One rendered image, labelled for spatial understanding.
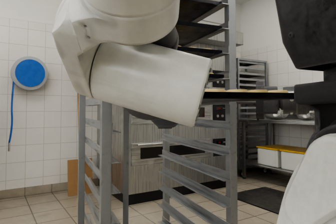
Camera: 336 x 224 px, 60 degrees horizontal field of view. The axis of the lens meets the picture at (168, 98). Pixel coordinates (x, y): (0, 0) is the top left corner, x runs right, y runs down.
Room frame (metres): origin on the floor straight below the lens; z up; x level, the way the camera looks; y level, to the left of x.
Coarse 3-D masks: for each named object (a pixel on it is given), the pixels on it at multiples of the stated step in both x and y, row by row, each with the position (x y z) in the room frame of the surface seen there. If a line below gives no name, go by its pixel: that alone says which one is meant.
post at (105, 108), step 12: (108, 108) 0.87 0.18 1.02; (108, 120) 0.87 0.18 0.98; (108, 132) 0.87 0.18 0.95; (108, 144) 0.87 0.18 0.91; (108, 156) 0.87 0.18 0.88; (108, 168) 0.87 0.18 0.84; (108, 180) 0.87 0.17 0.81; (108, 192) 0.87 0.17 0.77; (108, 204) 0.87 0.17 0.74; (108, 216) 0.87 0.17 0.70
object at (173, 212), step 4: (164, 200) 1.59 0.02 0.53; (160, 204) 1.61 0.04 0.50; (164, 204) 1.59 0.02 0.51; (168, 204) 1.54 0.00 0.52; (164, 208) 1.55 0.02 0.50; (168, 208) 1.54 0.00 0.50; (172, 208) 1.49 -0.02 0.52; (168, 212) 1.49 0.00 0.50; (172, 212) 1.49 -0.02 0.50; (176, 212) 1.45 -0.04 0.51; (180, 212) 1.41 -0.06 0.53; (172, 216) 1.43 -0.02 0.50; (176, 216) 1.43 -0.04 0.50; (180, 216) 1.40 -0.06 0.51; (184, 216) 1.37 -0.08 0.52; (176, 220) 1.39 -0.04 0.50; (180, 220) 1.38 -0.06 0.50; (184, 220) 1.37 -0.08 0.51; (188, 220) 1.33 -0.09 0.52
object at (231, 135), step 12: (228, 12) 1.04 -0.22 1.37; (228, 36) 1.04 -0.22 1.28; (228, 60) 1.04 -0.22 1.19; (228, 84) 1.04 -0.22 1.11; (228, 108) 1.04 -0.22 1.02; (228, 120) 1.04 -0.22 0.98; (228, 132) 1.04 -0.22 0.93; (228, 144) 1.04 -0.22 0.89; (228, 156) 1.04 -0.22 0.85; (228, 168) 1.05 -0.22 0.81; (228, 192) 1.05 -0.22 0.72; (228, 216) 1.05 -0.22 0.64
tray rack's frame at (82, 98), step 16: (80, 96) 1.42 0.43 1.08; (80, 112) 1.42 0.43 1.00; (80, 128) 1.43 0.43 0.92; (128, 128) 1.54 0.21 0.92; (80, 144) 1.43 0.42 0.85; (128, 144) 1.54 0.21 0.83; (80, 160) 1.43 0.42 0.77; (128, 160) 1.54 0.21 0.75; (80, 176) 1.43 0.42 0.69; (80, 192) 1.43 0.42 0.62; (80, 208) 1.43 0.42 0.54
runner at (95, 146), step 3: (87, 138) 1.35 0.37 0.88; (87, 141) 1.35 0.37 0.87; (90, 141) 1.26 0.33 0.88; (93, 141) 1.20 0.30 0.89; (90, 144) 1.26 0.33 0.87; (93, 144) 1.19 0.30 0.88; (96, 144) 1.12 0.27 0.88; (93, 147) 1.19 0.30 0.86; (96, 147) 1.12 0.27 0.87; (99, 147) 1.06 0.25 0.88; (96, 150) 1.12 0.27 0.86; (99, 150) 1.06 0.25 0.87; (99, 153) 1.06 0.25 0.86; (111, 153) 0.87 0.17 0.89; (111, 156) 0.87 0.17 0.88; (111, 159) 0.87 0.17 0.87; (114, 159) 0.92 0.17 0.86; (111, 162) 0.87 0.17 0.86; (114, 162) 0.88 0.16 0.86; (117, 162) 0.88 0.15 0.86; (120, 162) 0.88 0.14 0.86
